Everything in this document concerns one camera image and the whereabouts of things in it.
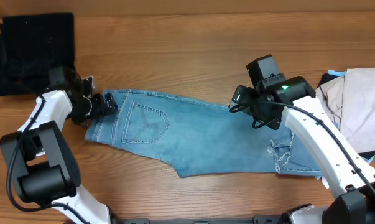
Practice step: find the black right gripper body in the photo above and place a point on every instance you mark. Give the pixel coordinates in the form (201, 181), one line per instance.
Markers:
(239, 97)

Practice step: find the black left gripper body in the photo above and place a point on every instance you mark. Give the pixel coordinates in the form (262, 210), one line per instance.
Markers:
(92, 108)

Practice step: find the light blue denim jeans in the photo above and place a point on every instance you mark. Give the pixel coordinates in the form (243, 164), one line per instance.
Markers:
(197, 137)

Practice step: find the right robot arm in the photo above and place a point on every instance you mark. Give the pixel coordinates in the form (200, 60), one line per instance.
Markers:
(274, 100)

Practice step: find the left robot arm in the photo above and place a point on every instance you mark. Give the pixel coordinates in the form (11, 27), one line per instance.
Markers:
(42, 172)

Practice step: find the black folded knit garment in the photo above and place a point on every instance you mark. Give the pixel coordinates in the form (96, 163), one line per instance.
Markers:
(32, 45)

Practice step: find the pale pink garment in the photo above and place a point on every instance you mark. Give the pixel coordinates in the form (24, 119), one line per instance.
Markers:
(353, 98)

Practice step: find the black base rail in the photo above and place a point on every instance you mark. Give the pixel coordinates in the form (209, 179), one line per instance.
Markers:
(202, 221)

